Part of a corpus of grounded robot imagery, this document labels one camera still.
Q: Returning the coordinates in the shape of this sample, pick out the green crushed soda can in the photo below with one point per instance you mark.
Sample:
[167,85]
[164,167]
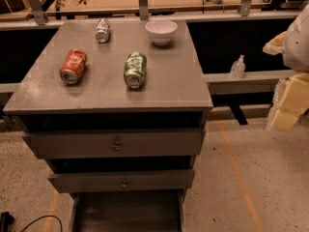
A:
[135,70]

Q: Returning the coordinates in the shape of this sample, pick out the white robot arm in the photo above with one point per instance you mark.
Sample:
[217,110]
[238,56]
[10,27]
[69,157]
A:
[293,44]

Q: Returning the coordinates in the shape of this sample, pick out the white ceramic bowl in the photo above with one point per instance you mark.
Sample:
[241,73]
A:
[161,32]

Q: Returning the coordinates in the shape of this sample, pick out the orange crushed soda can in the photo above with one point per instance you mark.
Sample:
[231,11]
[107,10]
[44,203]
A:
[74,66]

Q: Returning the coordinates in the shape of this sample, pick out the silver crushed soda can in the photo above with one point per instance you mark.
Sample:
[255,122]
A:
[103,31]

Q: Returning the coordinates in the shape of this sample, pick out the grey drawer cabinet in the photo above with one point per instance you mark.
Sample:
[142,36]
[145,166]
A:
[173,96]

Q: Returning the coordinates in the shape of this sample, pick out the top cabinet drawer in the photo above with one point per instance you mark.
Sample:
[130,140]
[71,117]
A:
[114,144]

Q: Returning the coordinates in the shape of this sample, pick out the clear sanitizer pump bottle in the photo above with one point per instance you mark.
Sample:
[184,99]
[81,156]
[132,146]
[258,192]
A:
[238,67]

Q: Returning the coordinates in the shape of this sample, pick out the open bottom cabinet drawer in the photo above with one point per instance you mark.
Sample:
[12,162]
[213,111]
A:
[128,211]

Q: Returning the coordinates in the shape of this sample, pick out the middle cabinet drawer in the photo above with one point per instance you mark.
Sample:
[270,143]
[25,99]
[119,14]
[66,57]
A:
[122,181]

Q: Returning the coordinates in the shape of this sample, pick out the yellow foam blocks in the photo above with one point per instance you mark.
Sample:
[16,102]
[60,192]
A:
[290,101]

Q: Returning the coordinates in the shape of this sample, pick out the grey metal bracket middle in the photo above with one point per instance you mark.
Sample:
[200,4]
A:
[143,9]

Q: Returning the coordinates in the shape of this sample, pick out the grey metal bracket left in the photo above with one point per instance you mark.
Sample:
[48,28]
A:
[38,13]

